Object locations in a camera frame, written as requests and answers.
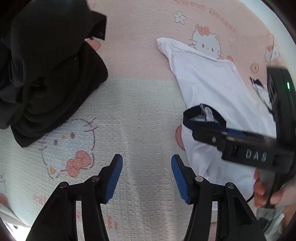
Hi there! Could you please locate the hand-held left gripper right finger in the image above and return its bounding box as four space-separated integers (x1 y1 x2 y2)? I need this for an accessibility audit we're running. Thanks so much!
171 154 267 241

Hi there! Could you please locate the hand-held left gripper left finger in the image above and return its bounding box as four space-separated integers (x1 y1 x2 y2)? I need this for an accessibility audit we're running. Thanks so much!
25 153 123 241

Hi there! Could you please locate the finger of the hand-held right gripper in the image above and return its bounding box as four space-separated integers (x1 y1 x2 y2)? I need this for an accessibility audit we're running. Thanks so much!
192 127 232 151
225 128 277 140

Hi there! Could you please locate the white navy-trimmed t-shirt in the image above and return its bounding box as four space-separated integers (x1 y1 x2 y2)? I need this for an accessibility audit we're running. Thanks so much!
156 37 278 211

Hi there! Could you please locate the person's right hand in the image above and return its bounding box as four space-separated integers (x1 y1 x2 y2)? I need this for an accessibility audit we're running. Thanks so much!
253 170 289 208

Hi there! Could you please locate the white cartoon print garment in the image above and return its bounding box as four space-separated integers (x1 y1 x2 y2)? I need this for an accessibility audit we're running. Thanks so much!
253 84 274 114

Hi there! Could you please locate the pink cat print sofa cover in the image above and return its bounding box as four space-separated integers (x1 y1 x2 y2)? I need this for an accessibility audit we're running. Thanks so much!
0 0 296 241

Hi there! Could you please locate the black garment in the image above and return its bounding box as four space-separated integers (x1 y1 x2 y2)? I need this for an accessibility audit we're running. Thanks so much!
0 0 109 148

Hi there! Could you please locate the black cable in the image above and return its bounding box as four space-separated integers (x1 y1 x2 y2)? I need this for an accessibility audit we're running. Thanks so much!
245 191 256 204

